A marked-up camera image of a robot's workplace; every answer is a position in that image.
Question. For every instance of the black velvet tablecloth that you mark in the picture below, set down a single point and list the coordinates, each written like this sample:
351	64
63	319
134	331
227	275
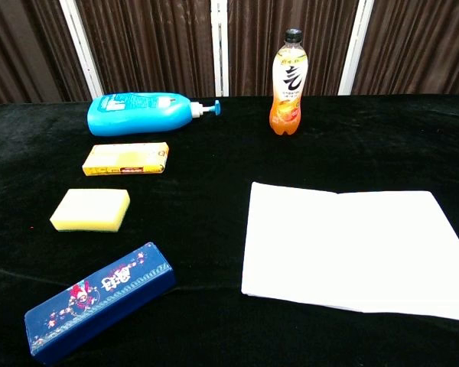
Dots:
214	214

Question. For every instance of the orange drink bottle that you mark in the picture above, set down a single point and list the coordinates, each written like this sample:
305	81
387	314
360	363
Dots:
289	91

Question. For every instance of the blue pump dispenser bottle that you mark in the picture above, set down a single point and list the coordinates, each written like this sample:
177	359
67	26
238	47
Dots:
137	113

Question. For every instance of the yellow sponge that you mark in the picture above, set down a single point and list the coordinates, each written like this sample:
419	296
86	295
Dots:
90	210

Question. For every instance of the brown pleated curtain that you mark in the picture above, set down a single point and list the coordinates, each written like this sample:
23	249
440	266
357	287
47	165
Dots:
153	42

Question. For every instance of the blue snack box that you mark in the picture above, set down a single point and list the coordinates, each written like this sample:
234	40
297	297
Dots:
99	302

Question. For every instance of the white partition frame post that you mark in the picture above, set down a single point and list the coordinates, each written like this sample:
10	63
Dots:
219	46
355	46
81	46

